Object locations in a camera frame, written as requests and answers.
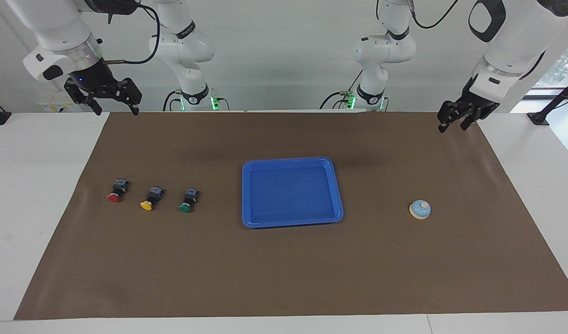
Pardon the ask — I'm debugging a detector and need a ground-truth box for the red push button switch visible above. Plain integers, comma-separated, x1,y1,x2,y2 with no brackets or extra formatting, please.
107,178,130,203

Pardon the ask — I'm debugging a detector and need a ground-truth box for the yellow push button switch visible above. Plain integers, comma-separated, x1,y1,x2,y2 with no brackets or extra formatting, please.
140,186,165,212

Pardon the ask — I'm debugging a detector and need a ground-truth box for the green push button switch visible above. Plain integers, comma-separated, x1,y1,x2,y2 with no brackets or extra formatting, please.
179,188,200,214

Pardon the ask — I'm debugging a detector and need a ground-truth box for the light blue desk bell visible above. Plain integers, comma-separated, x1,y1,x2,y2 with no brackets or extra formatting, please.
409,200,432,220

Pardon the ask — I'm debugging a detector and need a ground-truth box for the blue plastic tray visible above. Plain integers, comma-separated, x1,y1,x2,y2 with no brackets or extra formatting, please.
241,157,344,229

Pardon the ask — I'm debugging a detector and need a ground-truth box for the black angled stand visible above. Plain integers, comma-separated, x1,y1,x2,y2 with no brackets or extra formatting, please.
527,74,568,126

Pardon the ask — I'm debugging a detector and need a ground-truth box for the window with green foliage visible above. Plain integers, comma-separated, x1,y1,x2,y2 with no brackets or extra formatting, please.
530,35,568,91

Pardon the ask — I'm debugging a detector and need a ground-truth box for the brown table mat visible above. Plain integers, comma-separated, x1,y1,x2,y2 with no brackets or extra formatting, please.
13,111,568,321

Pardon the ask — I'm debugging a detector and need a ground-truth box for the black right arm base cable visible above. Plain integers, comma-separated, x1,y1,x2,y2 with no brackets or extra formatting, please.
162,90,185,112

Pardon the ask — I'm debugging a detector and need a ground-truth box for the black arm base cable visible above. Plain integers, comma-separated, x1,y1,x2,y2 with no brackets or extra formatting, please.
319,70,364,110
162,90,185,112

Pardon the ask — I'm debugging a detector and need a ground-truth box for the white wall socket box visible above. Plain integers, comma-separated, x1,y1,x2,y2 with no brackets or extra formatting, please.
37,100,87,113

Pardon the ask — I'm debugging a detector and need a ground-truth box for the black left arm base cable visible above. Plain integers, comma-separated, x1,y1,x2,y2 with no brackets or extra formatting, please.
319,70,364,110

